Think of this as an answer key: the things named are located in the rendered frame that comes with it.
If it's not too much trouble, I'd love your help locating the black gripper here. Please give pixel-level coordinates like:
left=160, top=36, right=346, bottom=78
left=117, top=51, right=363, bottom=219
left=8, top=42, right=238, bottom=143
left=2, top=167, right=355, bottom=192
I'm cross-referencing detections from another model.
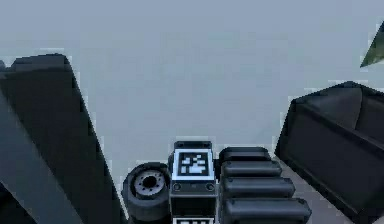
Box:
left=121, top=161, right=172, bottom=224

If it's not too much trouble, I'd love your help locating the black sofa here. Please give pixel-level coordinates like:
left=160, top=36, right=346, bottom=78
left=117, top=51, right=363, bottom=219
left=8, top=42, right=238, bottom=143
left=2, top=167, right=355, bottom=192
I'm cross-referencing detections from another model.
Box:
left=274, top=81, right=384, bottom=224

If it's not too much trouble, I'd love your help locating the green house plant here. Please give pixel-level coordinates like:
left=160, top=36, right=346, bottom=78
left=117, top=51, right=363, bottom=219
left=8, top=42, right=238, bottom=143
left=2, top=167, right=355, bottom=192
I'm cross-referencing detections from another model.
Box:
left=359, top=21, right=384, bottom=69

